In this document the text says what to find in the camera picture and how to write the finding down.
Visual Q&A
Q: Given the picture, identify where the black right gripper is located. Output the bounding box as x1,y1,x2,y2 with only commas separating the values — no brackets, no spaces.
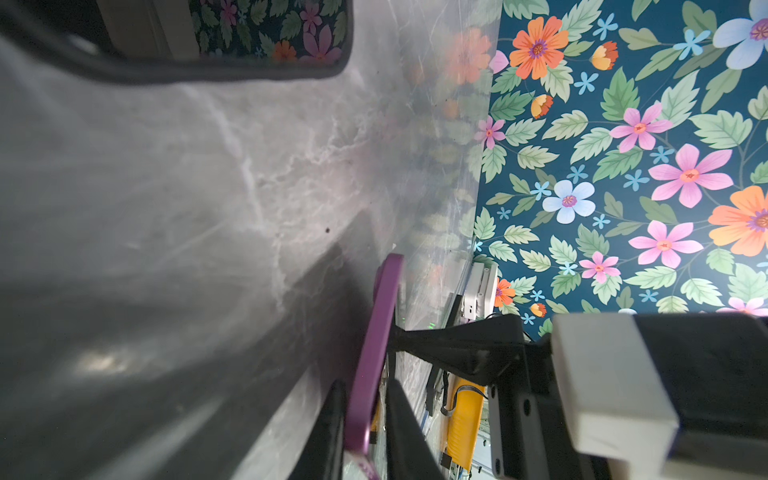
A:
389,314,611,480

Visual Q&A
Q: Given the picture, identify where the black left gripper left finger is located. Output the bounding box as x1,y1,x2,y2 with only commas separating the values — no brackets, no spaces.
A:
288,380,347,480

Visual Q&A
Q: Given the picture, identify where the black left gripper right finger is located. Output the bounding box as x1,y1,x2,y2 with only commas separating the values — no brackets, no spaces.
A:
385,379,444,480

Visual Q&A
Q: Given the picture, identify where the black smartphone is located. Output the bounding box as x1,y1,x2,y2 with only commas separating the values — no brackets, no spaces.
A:
344,253,405,479
96,0,352,66

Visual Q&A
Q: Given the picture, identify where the black phone case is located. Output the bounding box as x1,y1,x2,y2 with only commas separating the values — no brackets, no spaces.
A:
1,0,353,85

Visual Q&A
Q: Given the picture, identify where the white rectangular box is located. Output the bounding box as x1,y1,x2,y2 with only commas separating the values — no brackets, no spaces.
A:
460,262,499,323

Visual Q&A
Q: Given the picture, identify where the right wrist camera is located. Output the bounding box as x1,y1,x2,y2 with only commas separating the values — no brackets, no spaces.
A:
551,313,767,479

